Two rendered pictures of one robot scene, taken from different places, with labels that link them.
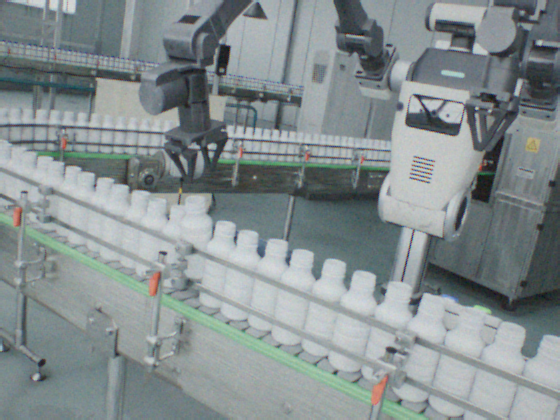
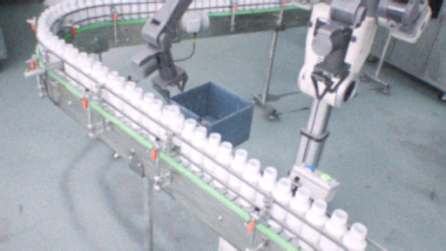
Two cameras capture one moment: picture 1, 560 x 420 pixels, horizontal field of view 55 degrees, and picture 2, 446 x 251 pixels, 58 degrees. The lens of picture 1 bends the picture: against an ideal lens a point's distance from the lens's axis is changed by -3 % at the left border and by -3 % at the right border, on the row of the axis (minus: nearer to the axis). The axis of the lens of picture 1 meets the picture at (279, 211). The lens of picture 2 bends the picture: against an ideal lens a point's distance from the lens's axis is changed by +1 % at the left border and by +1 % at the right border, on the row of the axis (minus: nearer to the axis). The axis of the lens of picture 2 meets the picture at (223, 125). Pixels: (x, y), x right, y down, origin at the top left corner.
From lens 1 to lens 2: 53 cm
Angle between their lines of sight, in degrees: 21
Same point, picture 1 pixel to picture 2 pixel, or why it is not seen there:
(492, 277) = (433, 76)
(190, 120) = (163, 75)
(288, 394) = (220, 213)
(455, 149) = not seen: hidden behind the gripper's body
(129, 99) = not seen: outside the picture
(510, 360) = (316, 220)
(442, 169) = not seen: hidden behind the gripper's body
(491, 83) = (327, 63)
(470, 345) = (300, 208)
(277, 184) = (263, 24)
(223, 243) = (189, 132)
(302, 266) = (225, 152)
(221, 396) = (192, 206)
